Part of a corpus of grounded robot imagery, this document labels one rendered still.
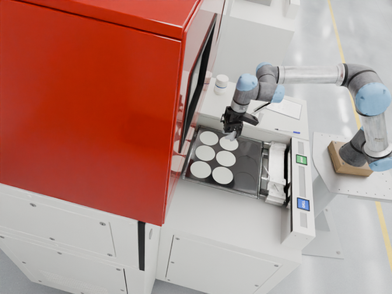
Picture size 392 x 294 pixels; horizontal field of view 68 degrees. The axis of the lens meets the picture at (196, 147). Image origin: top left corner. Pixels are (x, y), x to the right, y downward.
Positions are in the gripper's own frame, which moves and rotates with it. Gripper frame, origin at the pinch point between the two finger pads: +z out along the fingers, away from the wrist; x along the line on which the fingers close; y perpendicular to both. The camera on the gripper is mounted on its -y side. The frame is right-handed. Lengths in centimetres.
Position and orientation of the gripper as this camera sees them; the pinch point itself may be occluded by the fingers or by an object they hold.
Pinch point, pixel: (232, 139)
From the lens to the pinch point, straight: 140.2
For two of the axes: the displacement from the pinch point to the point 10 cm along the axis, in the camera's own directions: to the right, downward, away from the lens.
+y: -9.6, 0.9, -2.5
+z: -1.3, 6.5, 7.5
